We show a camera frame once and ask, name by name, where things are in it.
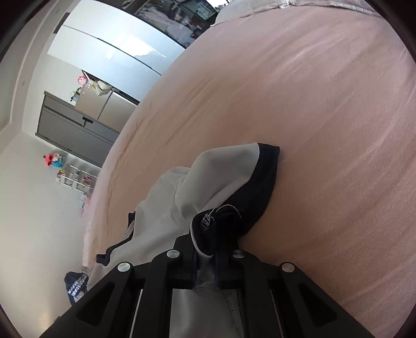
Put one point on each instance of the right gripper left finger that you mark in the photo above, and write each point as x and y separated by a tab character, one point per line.
131	300

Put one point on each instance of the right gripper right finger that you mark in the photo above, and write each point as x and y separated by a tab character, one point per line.
281	301

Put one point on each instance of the navy skirt with white stripes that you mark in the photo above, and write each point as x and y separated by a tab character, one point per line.
76	286

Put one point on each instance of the white shirt with navy trim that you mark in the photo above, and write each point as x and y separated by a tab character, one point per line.
217	200

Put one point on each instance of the red and blue plush toy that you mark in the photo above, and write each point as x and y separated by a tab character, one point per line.
56	160

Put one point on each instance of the grey door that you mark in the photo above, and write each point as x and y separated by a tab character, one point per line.
62	125

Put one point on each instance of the silver refrigerator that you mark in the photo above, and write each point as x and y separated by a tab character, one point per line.
110	109

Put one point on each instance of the pink plush toy on fridge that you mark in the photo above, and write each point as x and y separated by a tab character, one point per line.
82	80

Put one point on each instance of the white wardrobe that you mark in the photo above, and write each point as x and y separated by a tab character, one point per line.
115	47

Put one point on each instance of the dark glass wardrobe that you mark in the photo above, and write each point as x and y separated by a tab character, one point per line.
182	21

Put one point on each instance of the pink satin pillow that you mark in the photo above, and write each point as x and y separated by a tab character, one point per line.
245	8

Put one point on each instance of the white wire shelf rack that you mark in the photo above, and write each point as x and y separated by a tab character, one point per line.
76	179

